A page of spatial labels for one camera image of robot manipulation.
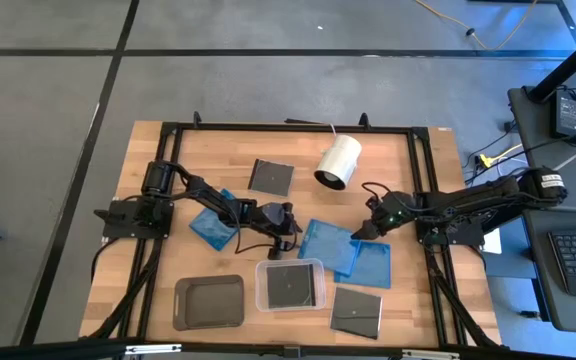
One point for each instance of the black slanted pole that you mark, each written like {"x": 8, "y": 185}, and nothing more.
{"x": 573, "y": 62}

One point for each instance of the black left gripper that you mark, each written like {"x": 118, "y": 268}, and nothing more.
{"x": 268, "y": 215}

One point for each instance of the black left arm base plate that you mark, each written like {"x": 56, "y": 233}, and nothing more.
{"x": 133, "y": 220}

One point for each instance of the blue translucent jewel case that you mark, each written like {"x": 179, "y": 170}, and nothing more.
{"x": 325, "y": 245}
{"x": 210, "y": 230}
{"x": 373, "y": 267}

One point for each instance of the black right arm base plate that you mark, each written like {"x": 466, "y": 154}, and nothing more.
{"x": 460, "y": 235}

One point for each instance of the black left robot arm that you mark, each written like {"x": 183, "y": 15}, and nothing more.
{"x": 208, "y": 192}

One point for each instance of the clear plastic bin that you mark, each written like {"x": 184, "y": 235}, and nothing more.
{"x": 260, "y": 300}

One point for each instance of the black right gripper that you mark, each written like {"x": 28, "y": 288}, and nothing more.
{"x": 395, "y": 212}

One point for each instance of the black clear-lid jewel case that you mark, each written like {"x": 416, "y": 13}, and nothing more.
{"x": 270, "y": 177}
{"x": 355, "y": 312}
{"x": 290, "y": 285}

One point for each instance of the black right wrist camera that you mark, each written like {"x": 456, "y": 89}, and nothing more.
{"x": 375, "y": 204}

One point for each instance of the small white box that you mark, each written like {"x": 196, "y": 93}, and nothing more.
{"x": 493, "y": 241}

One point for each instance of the black aluminium crossbeam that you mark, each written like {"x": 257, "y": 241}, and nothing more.
{"x": 43, "y": 350}

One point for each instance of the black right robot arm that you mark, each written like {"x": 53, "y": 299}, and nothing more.
{"x": 493, "y": 197}

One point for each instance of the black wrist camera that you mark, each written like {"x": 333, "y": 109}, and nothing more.
{"x": 375, "y": 204}
{"x": 280, "y": 247}

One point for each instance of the small black camera box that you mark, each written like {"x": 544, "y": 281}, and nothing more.
{"x": 291, "y": 351}

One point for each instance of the white cylinder with black opening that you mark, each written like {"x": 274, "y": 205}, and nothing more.
{"x": 340, "y": 157}

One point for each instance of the grey side desk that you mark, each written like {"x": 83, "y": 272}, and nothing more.
{"x": 543, "y": 300}

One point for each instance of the black aluminium table frame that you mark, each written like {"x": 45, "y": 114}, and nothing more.
{"x": 293, "y": 128}

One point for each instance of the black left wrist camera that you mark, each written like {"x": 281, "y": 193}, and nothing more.
{"x": 280, "y": 247}

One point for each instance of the black power adapter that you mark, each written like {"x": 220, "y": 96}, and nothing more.
{"x": 567, "y": 115}

